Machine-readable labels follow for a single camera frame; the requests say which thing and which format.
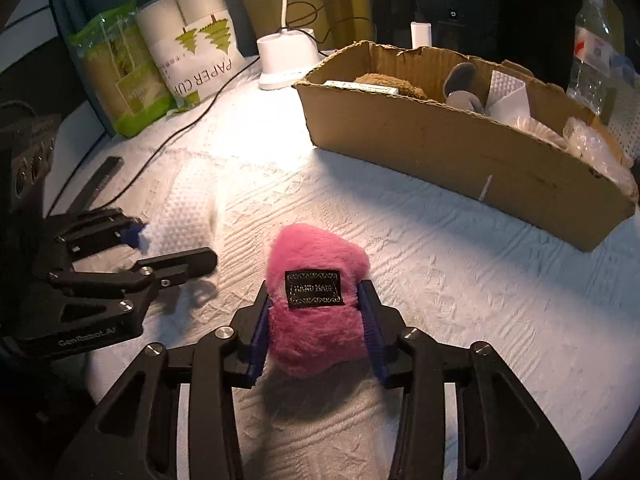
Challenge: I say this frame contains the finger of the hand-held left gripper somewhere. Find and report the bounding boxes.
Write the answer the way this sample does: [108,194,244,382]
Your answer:
[15,247,219,359]
[50,206,151,261]

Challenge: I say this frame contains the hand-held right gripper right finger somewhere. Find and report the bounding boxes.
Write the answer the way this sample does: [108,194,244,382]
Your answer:
[357,280,583,480]

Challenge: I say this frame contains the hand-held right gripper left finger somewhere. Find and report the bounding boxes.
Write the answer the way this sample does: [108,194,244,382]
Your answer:
[55,280,271,480]

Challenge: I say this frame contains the white embossed tissue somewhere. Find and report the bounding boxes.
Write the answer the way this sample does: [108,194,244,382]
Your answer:
[141,167,217,254]

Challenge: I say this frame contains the pink plush toy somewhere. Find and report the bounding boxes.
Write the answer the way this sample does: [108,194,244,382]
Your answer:
[264,224,371,376]

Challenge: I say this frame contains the cardboard box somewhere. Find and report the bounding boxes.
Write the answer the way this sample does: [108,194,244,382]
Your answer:
[291,40,638,253]

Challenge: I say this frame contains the brown plush toy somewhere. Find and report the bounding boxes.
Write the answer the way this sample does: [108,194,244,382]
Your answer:
[355,72,429,101]

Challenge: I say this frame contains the clear plastic bag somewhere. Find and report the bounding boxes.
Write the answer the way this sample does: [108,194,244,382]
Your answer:
[562,115,634,187]

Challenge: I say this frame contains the dark flat device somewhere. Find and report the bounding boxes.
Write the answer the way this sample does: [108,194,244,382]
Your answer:
[65,155,124,212]

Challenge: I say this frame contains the green paper cup pack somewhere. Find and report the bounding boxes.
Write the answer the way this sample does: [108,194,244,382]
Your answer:
[69,0,177,139]

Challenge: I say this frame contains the white paper cup pack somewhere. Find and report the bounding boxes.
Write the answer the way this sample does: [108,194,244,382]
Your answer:
[136,0,247,104]

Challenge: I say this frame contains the white desk lamp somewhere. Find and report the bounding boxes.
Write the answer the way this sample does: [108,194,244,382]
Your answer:
[257,0,322,92]

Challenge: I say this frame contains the white plastic basket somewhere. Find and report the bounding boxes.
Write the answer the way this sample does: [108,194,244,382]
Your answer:
[606,55,640,163]

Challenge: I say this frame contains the clear water bottle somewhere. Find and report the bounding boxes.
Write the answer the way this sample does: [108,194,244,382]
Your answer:
[567,0,619,117]

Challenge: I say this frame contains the dark glass window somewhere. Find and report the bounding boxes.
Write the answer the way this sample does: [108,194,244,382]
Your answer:
[370,0,581,92]

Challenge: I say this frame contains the black lamp cable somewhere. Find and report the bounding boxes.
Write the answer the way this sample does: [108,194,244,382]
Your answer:
[127,56,262,182]

